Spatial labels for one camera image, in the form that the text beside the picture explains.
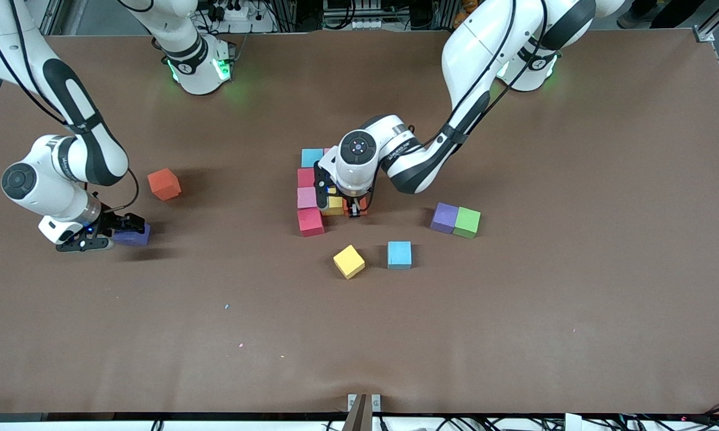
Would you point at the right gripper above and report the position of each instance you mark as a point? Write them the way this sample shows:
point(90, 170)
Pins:
point(111, 222)

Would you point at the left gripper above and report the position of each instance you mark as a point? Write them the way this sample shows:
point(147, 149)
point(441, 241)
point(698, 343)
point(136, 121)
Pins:
point(354, 207)

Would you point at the orange foam cube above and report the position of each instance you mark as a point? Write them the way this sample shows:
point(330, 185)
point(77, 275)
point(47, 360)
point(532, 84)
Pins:
point(163, 183)
point(364, 205)

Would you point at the purple foam cube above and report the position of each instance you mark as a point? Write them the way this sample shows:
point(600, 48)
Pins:
point(443, 217)
point(133, 238)

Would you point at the yellow foam cube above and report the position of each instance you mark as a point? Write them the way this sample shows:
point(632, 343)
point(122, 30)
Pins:
point(334, 205)
point(349, 261)

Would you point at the red foam cube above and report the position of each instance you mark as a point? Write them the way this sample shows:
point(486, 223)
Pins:
point(305, 178)
point(310, 221)

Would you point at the blue foam cube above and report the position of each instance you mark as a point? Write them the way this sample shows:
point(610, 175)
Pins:
point(311, 157)
point(399, 254)

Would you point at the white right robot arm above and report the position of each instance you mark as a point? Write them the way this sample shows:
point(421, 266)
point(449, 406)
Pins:
point(36, 185)

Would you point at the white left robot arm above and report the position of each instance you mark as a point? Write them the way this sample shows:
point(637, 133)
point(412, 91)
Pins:
point(485, 42)

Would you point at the green foam cube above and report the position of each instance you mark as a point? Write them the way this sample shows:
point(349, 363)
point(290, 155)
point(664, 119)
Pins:
point(467, 222)

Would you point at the brown table cover sheet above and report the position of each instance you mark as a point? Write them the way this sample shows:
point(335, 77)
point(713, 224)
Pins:
point(515, 329)

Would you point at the bag of orange lumps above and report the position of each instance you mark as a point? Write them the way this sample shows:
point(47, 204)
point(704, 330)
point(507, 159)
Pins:
point(464, 9)

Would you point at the white power strip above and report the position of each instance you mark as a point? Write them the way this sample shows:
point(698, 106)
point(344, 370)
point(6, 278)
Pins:
point(239, 12)

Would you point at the dark shoe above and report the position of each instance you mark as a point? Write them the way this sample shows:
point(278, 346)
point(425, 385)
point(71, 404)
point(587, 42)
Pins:
point(634, 19)

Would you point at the camera mount post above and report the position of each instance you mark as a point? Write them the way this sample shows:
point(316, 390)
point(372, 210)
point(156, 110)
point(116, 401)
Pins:
point(359, 419)

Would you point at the white table frame rail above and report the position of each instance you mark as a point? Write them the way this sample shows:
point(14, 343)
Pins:
point(66, 427)

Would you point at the silver aluminium frame strut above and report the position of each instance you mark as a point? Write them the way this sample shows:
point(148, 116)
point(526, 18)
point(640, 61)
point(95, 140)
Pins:
point(718, 15)
point(51, 15)

